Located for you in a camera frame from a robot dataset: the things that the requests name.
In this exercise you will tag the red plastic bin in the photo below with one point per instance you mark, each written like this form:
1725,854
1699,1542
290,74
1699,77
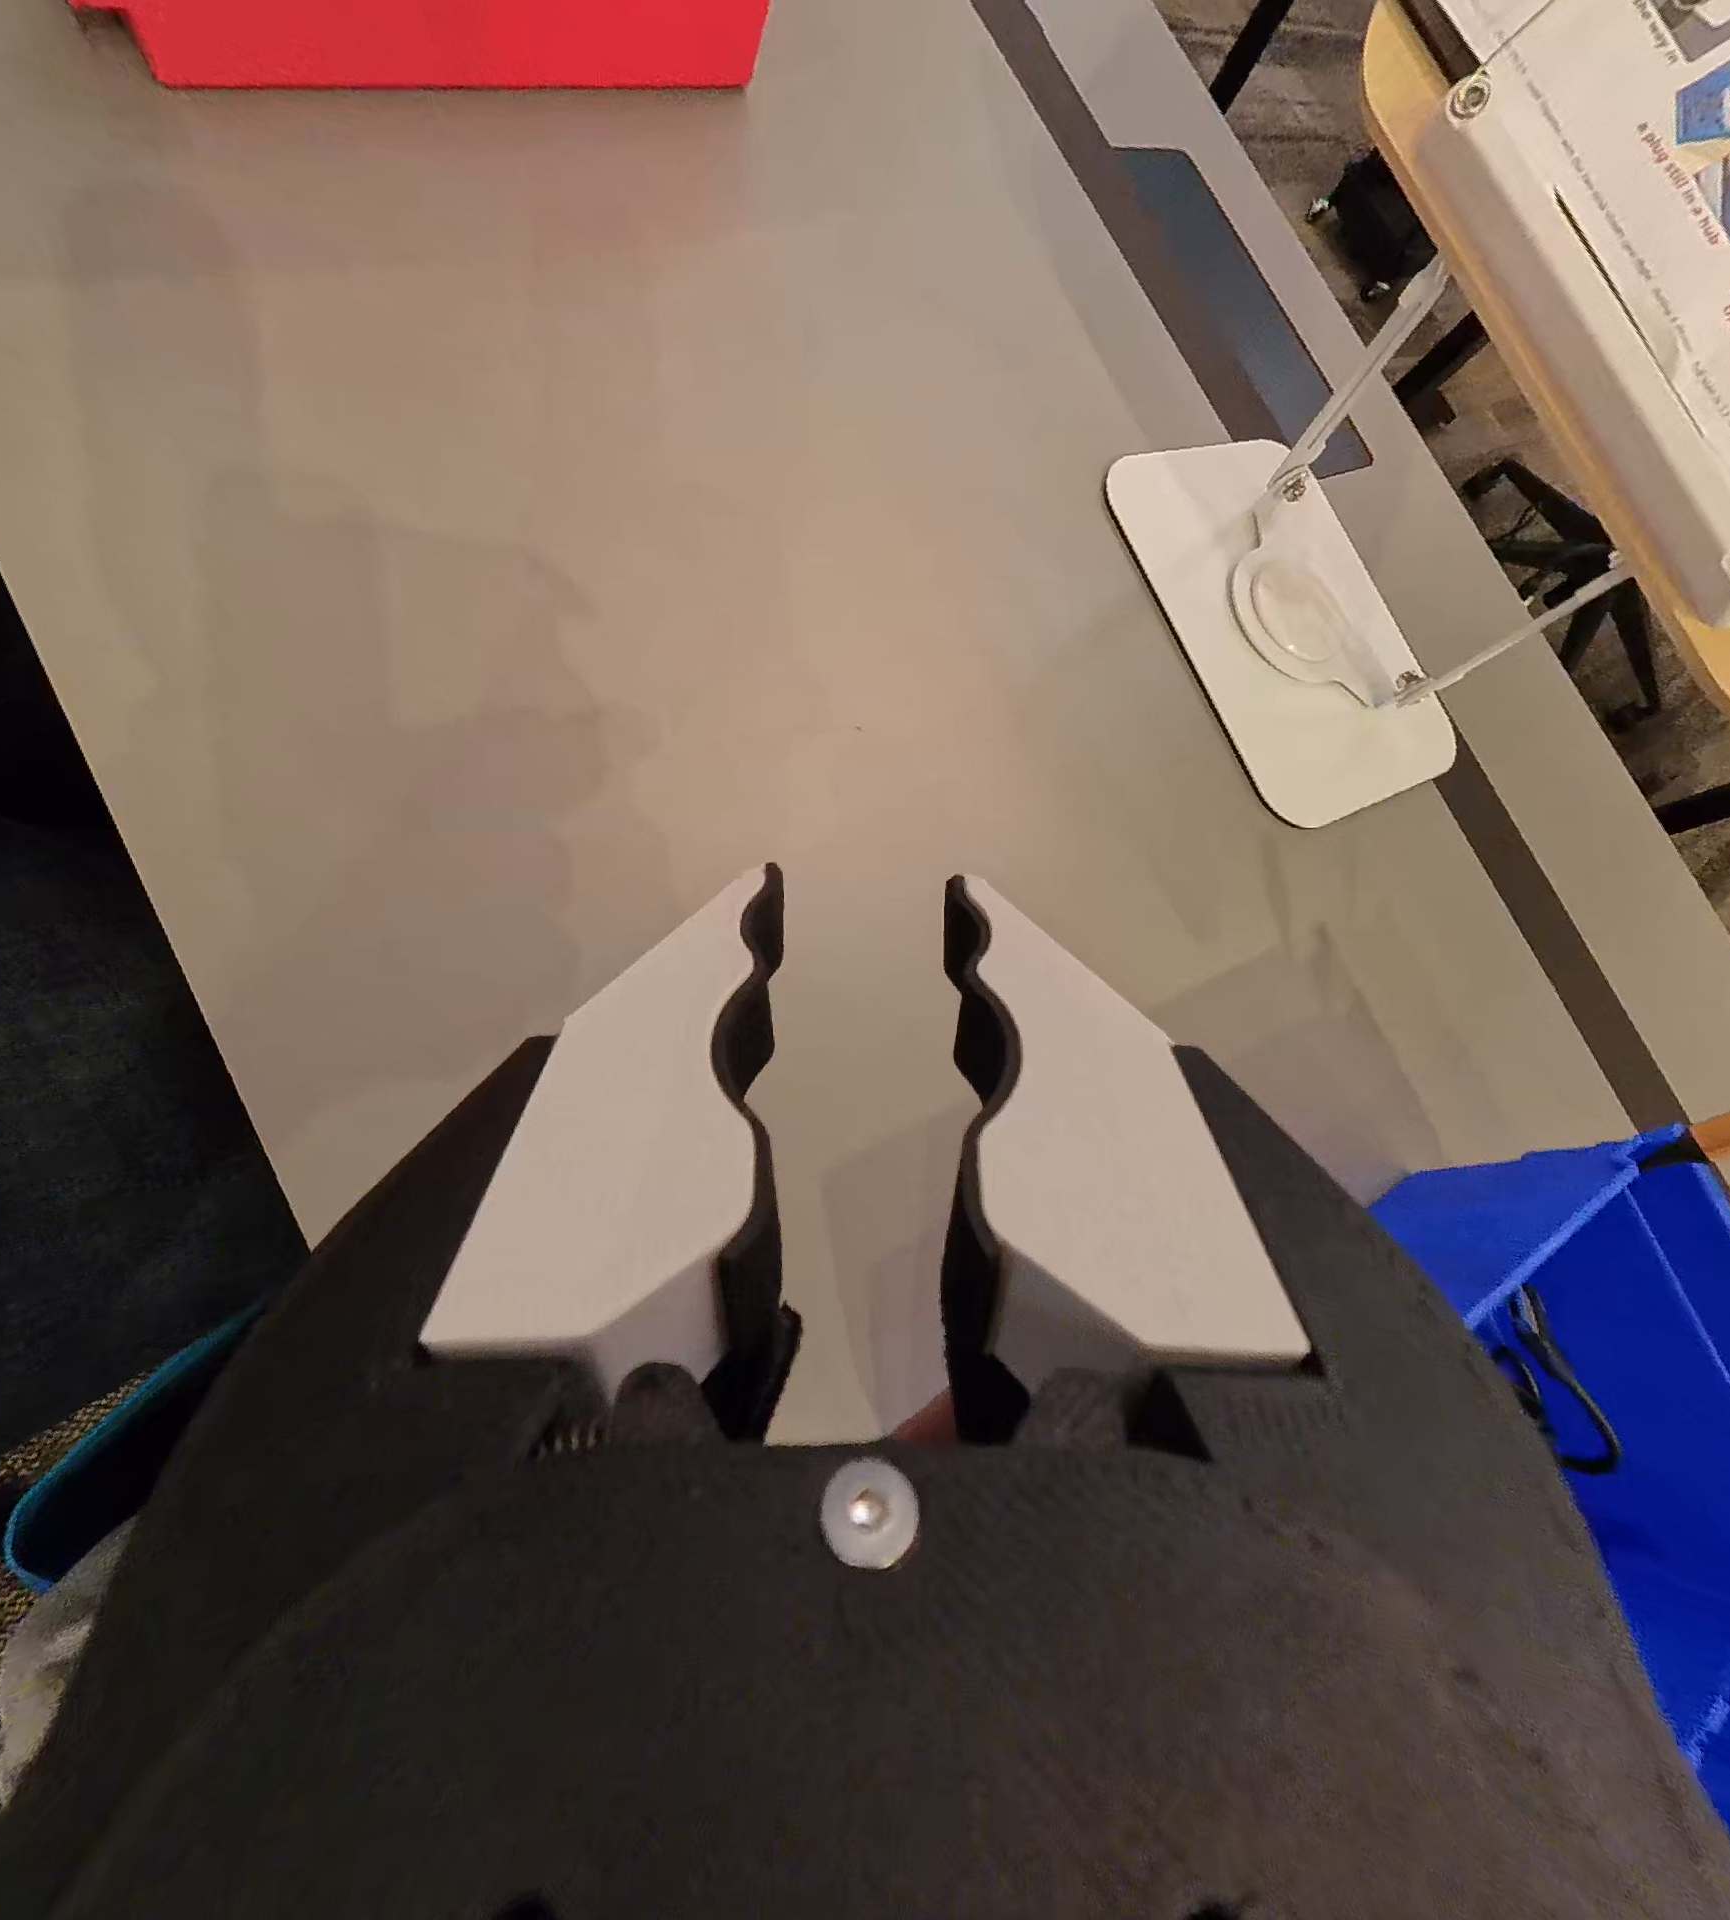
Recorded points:
504,38

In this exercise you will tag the large blue plastic bin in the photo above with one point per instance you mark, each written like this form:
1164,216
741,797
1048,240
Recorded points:
1705,1351

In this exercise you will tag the black office chair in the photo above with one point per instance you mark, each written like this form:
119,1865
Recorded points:
1554,525

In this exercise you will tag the white document stand with instructions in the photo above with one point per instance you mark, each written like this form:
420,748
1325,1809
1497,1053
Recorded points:
1584,300

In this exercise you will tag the grey fabric bag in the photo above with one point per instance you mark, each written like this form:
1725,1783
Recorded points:
48,1651

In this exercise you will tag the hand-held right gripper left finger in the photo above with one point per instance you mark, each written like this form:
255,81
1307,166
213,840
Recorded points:
611,1184

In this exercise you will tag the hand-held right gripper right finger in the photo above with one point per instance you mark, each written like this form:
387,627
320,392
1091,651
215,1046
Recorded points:
1135,1201

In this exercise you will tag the white stand with acrylic arms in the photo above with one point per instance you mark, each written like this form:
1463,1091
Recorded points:
1194,525

